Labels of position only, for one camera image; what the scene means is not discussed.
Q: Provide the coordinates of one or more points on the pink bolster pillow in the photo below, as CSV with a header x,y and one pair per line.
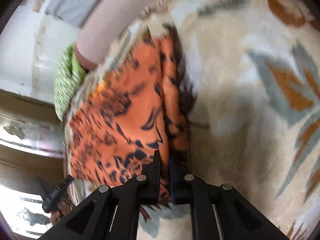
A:
x,y
103,26

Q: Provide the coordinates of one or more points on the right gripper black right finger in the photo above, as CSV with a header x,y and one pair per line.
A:
x,y
218,212

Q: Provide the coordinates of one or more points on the beige leaf pattern blanket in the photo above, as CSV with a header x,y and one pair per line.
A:
x,y
254,67

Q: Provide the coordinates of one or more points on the green white checkered pillow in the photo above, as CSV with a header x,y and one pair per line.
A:
x,y
69,77

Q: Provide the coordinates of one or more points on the person's left hand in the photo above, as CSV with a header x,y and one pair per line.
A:
x,y
65,209

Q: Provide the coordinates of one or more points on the orange black floral blouse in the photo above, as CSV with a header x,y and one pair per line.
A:
x,y
136,111

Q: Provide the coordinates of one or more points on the wooden door with glass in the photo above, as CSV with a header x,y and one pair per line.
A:
x,y
31,163

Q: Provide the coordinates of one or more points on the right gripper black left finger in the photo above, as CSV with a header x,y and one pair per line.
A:
x,y
112,212

